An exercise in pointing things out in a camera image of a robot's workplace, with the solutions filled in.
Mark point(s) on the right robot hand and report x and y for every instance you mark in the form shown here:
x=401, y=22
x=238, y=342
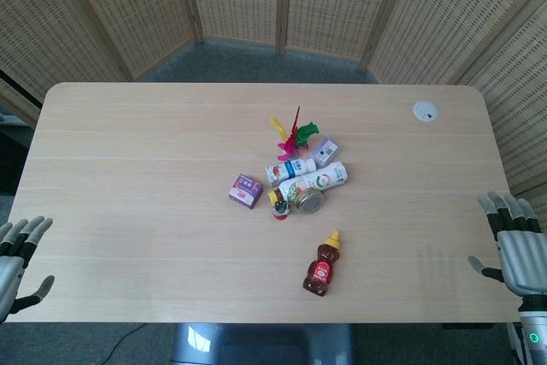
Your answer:
x=517, y=260

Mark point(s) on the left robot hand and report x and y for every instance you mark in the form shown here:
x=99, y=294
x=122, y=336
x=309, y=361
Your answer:
x=8, y=269

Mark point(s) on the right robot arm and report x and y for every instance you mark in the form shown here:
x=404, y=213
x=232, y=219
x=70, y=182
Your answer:
x=533, y=331

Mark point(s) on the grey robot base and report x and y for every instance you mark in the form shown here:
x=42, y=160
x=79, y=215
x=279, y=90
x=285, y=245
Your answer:
x=260, y=343

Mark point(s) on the purple small box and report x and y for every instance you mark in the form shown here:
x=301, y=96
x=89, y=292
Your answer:
x=245, y=191

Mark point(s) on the bear-shaped honey bottle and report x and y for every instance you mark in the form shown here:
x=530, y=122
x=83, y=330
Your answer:
x=322, y=266

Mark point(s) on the glass jar metal lid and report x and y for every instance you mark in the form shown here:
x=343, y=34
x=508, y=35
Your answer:
x=310, y=202

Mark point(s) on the white bottle green label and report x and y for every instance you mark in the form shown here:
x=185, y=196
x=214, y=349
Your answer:
x=314, y=183

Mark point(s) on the small purple grey packet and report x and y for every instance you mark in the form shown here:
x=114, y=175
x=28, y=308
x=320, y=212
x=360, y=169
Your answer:
x=325, y=150

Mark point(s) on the white bottle blue label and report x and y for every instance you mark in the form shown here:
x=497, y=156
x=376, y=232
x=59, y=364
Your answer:
x=289, y=169

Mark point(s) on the colourful feather shuttlecock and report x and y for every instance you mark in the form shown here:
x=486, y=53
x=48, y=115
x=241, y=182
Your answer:
x=295, y=136

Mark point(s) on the woven bamboo folding screen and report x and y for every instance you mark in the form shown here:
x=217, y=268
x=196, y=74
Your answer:
x=273, y=6

